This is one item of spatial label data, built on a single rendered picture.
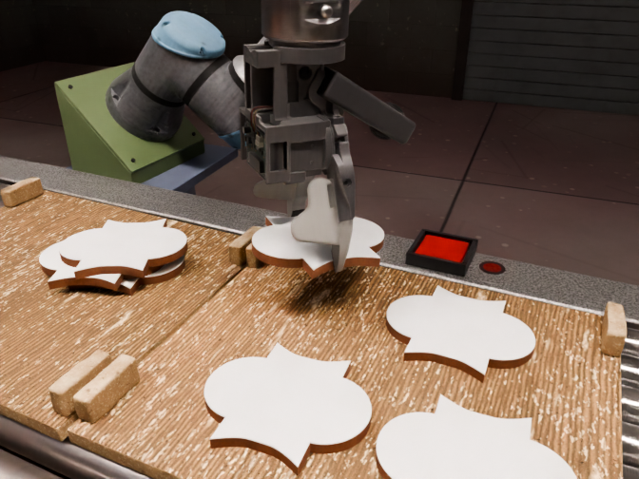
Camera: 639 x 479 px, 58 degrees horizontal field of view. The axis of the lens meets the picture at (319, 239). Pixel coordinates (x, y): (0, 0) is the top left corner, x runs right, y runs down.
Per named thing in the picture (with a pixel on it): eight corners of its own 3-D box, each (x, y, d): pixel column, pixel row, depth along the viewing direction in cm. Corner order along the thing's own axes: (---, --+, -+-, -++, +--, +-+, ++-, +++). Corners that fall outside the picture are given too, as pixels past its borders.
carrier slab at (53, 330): (44, 198, 90) (42, 188, 89) (271, 253, 75) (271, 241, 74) (-216, 316, 62) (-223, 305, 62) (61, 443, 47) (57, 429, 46)
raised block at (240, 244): (254, 242, 74) (252, 223, 73) (266, 245, 73) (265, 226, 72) (228, 264, 69) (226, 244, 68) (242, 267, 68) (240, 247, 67)
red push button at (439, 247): (425, 242, 78) (426, 233, 78) (469, 251, 76) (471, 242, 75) (413, 262, 74) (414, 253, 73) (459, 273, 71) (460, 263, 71)
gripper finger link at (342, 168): (323, 223, 55) (308, 134, 55) (339, 220, 56) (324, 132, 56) (344, 221, 51) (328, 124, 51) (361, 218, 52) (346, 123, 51)
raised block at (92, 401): (126, 374, 52) (122, 351, 51) (143, 380, 51) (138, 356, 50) (76, 420, 47) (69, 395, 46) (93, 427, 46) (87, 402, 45)
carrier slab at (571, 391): (273, 252, 75) (272, 241, 74) (616, 331, 60) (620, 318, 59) (68, 443, 47) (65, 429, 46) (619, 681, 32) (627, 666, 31)
